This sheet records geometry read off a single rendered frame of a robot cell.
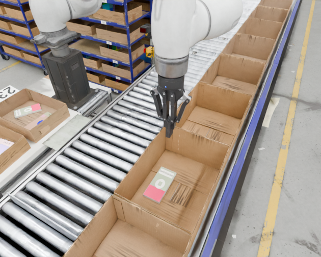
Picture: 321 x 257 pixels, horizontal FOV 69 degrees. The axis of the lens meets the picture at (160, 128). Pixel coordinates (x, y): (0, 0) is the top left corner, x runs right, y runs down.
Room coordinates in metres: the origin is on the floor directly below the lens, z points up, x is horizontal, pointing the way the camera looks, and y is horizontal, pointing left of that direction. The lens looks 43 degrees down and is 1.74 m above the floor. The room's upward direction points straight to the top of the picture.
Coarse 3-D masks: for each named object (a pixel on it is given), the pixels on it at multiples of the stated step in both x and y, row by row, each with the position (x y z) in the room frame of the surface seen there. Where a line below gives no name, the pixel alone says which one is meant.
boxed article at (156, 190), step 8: (160, 168) 0.63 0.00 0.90; (160, 176) 0.59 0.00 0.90; (168, 176) 0.59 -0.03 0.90; (152, 184) 0.55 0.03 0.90; (160, 184) 0.55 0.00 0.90; (168, 184) 0.55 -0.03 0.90; (144, 192) 0.51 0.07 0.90; (152, 192) 0.51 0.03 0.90; (160, 192) 0.51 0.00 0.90; (160, 200) 0.48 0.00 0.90
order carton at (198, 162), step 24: (168, 144) 0.75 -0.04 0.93; (192, 144) 0.70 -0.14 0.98; (216, 144) 0.65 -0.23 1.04; (144, 168) 0.59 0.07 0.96; (168, 168) 0.64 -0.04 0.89; (192, 168) 0.64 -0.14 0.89; (216, 168) 0.64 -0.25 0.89; (120, 192) 0.45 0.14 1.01; (168, 192) 0.52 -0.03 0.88; (192, 192) 0.52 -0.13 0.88; (168, 216) 0.42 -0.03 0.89; (192, 216) 0.42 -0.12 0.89; (192, 240) 0.30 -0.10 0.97
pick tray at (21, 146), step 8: (0, 128) 0.98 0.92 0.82; (8, 128) 0.94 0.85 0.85; (0, 136) 0.98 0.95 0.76; (8, 136) 0.96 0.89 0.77; (16, 136) 0.92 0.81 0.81; (16, 144) 0.84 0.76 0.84; (24, 144) 0.87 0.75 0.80; (8, 152) 0.79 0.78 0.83; (16, 152) 0.82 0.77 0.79; (24, 152) 0.85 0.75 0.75; (0, 160) 0.74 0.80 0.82; (8, 160) 0.77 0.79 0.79; (16, 160) 0.80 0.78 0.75; (0, 168) 0.72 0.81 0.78
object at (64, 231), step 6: (12, 198) 0.56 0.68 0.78; (18, 204) 0.55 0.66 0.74; (24, 204) 0.51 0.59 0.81; (30, 210) 0.50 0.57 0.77; (36, 216) 0.49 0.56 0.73; (42, 216) 0.46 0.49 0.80; (48, 222) 0.45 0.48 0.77; (54, 222) 0.43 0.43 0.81; (60, 228) 0.41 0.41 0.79; (66, 234) 0.40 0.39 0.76; (72, 234) 0.38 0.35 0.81; (72, 240) 0.39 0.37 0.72
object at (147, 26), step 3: (144, 24) 1.86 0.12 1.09; (147, 24) 1.86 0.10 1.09; (150, 24) 1.87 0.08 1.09; (141, 27) 1.82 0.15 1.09; (144, 27) 1.81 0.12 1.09; (147, 27) 1.82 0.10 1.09; (150, 27) 1.84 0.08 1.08; (141, 30) 1.81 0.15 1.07; (144, 30) 1.80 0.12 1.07; (147, 30) 1.81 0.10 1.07; (150, 30) 1.84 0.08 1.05; (144, 33) 1.80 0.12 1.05; (147, 33) 1.85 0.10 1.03; (150, 33) 1.87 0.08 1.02; (147, 36) 1.84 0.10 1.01
